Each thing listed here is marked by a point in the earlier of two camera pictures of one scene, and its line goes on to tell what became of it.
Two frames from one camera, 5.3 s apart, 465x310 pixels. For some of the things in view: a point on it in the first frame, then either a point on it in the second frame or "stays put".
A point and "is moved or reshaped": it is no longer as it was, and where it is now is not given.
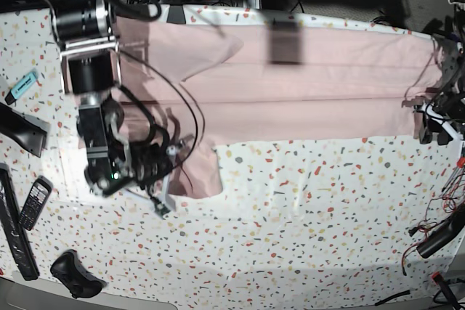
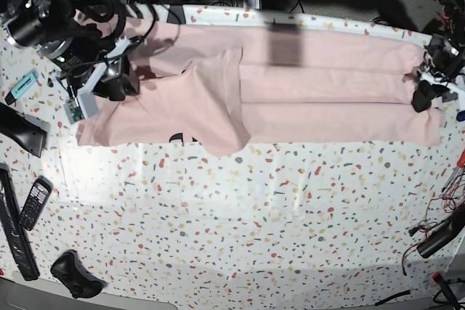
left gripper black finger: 425,135 → 424,94
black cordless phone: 38,197 stays put
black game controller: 69,270 stays put
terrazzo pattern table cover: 318,221 stays put
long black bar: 16,229 stays put
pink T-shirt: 195,84 is moved or reshaped
